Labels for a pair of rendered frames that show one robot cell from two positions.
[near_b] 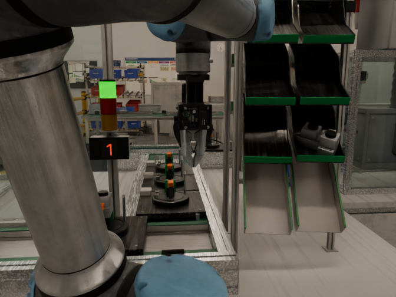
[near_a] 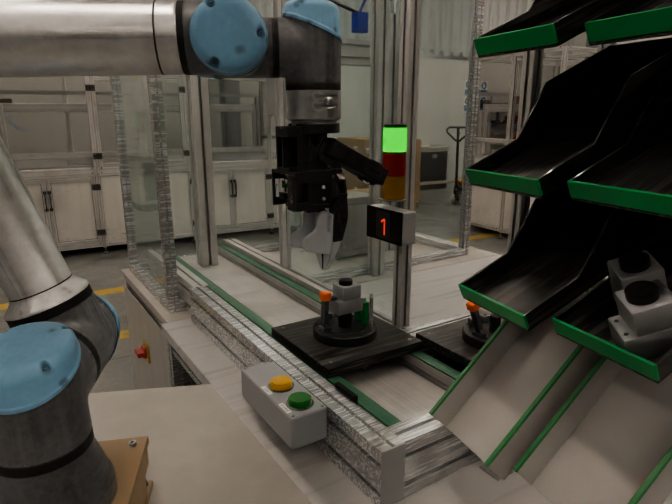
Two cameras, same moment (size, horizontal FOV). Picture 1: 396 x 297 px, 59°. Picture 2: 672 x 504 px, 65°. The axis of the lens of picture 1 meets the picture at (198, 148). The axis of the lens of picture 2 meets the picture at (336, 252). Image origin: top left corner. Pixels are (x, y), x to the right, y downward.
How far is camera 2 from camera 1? 0.82 m
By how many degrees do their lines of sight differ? 61
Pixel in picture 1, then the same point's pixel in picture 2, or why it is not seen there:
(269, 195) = (532, 387)
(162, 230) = (426, 370)
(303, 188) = (620, 411)
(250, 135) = (545, 252)
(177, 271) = (33, 339)
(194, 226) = not seen: hidden behind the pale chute
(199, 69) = (294, 116)
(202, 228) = not seen: hidden behind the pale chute
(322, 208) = (623, 479)
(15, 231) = (312, 299)
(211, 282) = (19, 361)
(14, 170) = not seen: outside the picture
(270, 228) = (484, 445)
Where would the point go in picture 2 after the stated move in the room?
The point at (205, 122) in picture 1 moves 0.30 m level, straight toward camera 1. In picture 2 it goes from (292, 199) to (40, 219)
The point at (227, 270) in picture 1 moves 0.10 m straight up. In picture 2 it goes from (370, 459) to (371, 401)
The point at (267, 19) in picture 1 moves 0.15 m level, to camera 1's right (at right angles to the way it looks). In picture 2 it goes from (193, 41) to (239, 18)
